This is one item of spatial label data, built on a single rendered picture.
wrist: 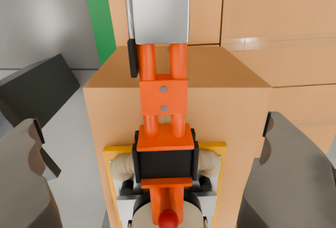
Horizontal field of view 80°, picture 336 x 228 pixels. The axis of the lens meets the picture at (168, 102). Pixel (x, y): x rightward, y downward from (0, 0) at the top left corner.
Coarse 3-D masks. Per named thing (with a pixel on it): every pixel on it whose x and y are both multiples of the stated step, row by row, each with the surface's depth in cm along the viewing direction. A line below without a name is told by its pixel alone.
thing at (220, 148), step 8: (200, 144) 47; (208, 144) 47; (216, 144) 47; (224, 144) 47; (216, 152) 47; (224, 152) 47; (224, 160) 49; (200, 176) 50; (216, 176) 50; (192, 184) 51; (200, 184) 49; (208, 184) 48; (216, 184) 52; (192, 192) 53; (216, 192) 54; (216, 200) 55; (216, 208) 57; (208, 216) 57; (216, 216) 59; (208, 224) 59
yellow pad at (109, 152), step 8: (104, 152) 46; (112, 152) 46; (120, 152) 46; (128, 152) 46; (104, 160) 47; (112, 184) 51; (120, 184) 50; (128, 184) 48; (136, 184) 50; (112, 192) 52; (120, 192) 52; (128, 192) 48; (136, 192) 52; (144, 192) 53; (120, 224) 58; (128, 224) 54
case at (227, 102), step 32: (128, 64) 56; (160, 64) 56; (192, 64) 56; (224, 64) 57; (96, 96) 42; (128, 96) 43; (192, 96) 43; (224, 96) 43; (256, 96) 43; (96, 128) 46; (128, 128) 46; (224, 128) 47; (256, 128) 47; (224, 192) 57; (224, 224) 64
